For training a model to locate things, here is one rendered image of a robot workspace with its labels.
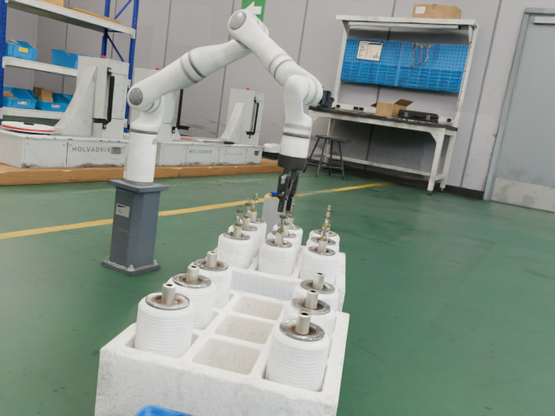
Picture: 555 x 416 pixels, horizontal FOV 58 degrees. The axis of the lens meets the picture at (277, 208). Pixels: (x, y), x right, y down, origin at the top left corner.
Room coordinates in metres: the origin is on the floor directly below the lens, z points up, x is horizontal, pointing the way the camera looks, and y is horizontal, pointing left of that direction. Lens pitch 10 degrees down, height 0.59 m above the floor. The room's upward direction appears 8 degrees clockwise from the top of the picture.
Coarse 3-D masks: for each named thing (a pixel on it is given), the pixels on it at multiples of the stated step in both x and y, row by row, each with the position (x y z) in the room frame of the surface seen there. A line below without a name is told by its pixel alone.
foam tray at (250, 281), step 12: (264, 240) 1.61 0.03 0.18; (216, 252) 1.40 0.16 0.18; (300, 252) 1.54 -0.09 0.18; (252, 264) 1.33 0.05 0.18; (300, 264) 1.40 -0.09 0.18; (240, 276) 1.25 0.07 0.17; (252, 276) 1.25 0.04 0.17; (264, 276) 1.25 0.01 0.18; (276, 276) 1.26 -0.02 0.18; (336, 276) 1.34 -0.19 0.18; (240, 288) 1.25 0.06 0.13; (252, 288) 1.25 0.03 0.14; (264, 288) 1.25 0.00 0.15; (276, 288) 1.24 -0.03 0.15; (288, 288) 1.24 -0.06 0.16; (336, 288) 1.23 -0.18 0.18; (288, 300) 1.24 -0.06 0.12
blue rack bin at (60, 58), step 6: (54, 54) 6.42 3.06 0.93; (60, 54) 6.36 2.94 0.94; (66, 54) 6.30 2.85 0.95; (72, 54) 6.72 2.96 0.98; (78, 54) 6.74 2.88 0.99; (54, 60) 6.43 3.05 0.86; (60, 60) 6.36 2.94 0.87; (66, 60) 6.31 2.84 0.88; (72, 60) 6.24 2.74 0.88; (66, 66) 6.31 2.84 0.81; (72, 66) 6.25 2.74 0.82
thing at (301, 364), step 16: (272, 336) 0.77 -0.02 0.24; (272, 352) 0.75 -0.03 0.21; (288, 352) 0.73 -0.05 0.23; (304, 352) 0.73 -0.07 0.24; (320, 352) 0.74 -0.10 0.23; (272, 368) 0.75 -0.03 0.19; (288, 368) 0.73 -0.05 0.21; (304, 368) 0.73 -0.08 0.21; (320, 368) 0.75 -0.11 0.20; (288, 384) 0.73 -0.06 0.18; (304, 384) 0.73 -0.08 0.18; (320, 384) 0.75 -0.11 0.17
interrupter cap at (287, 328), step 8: (288, 320) 0.80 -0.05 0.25; (280, 328) 0.76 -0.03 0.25; (288, 328) 0.77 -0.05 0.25; (312, 328) 0.79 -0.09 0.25; (320, 328) 0.79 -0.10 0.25; (288, 336) 0.74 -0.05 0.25; (296, 336) 0.74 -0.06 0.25; (304, 336) 0.75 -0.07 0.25; (312, 336) 0.75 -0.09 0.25; (320, 336) 0.75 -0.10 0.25
